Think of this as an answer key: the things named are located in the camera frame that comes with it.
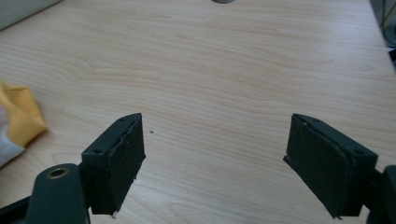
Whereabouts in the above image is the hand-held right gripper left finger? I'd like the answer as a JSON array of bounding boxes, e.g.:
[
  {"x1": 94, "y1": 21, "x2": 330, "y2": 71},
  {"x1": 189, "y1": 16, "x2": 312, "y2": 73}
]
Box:
[{"x1": 80, "y1": 112, "x2": 147, "y2": 217}]

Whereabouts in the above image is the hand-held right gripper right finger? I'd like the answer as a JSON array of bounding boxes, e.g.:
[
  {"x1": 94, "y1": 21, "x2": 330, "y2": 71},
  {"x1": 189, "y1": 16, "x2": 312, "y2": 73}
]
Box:
[{"x1": 282, "y1": 113, "x2": 379, "y2": 219}]

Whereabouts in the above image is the yellow and white cloth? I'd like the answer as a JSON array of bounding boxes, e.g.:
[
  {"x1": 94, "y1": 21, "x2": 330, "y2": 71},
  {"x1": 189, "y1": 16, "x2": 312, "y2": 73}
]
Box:
[{"x1": 0, "y1": 79, "x2": 49, "y2": 168}]

